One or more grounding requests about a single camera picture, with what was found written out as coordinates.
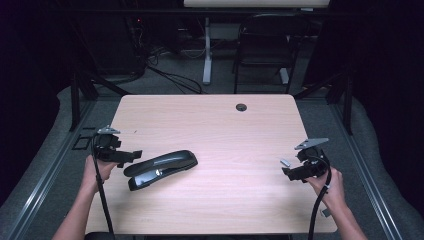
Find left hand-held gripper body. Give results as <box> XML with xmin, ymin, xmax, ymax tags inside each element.
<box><xmin>91</xmin><ymin>125</ymin><xmax>122</xmax><ymax>164</ymax></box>

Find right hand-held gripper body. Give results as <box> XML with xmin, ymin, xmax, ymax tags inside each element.
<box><xmin>294</xmin><ymin>137</ymin><xmax>331</xmax><ymax>178</ymax></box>

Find black stapler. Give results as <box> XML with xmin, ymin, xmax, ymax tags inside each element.
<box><xmin>123</xmin><ymin>149</ymin><xmax>199</xmax><ymax>192</ymax></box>

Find person's left hand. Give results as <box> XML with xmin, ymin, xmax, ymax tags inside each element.
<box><xmin>81</xmin><ymin>155</ymin><xmax>118</xmax><ymax>195</ymax></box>

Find person's right hand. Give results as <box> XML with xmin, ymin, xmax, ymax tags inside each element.
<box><xmin>304</xmin><ymin>167</ymin><xmax>346</xmax><ymax>215</ymax></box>

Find dark equipment cabinet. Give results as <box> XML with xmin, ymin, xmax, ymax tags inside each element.
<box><xmin>79</xmin><ymin>13</ymin><xmax>145</xmax><ymax>76</ymax></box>

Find black folding chair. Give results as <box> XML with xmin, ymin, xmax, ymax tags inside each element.
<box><xmin>232</xmin><ymin>13</ymin><xmax>310</xmax><ymax>95</ymax></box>

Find black square floor bracket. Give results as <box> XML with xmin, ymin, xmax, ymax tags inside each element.
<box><xmin>72</xmin><ymin>134</ymin><xmax>93</xmax><ymax>151</ymax></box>

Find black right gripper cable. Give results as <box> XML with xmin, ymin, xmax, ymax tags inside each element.
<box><xmin>306</xmin><ymin>155</ymin><xmax>333</xmax><ymax>240</ymax></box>

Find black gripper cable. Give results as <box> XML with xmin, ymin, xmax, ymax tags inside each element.
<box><xmin>90</xmin><ymin>133</ymin><xmax>116</xmax><ymax>240</ymax></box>
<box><xmin>306</xmin><ymin>155</ymin><xmax>333</xmax><ymax>240</ymax></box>

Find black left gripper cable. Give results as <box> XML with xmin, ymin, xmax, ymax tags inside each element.
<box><xmin>90</xmin><ymin>133</ymin><xmax>116</xmax><ymax>240</ymax></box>

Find black metal frame brace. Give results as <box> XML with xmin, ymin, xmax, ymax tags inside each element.
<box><xmin>293</xmin><ymin>70</ymin><xmax>355</xmax><ymax>136</ymax></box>
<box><xmin>68</xmin><ymin>70</ymin><xmax>132</xmax><ymax>132</ymax></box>

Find aluminium frame rail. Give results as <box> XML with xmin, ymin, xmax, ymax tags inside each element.
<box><xmin>329</xmin><ymin>99</ymin><xmax>405</xmax><ymax>240</ymax></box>
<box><xmin>5</xmin><ymin>99</ymin><xmax>98</xmax><ymax>240</ymax></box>

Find black floor cables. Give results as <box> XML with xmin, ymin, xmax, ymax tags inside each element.
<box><xmin>145</xmin><ymin>46</ymin><xmax>204</xmax><ymax>95</ymax></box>

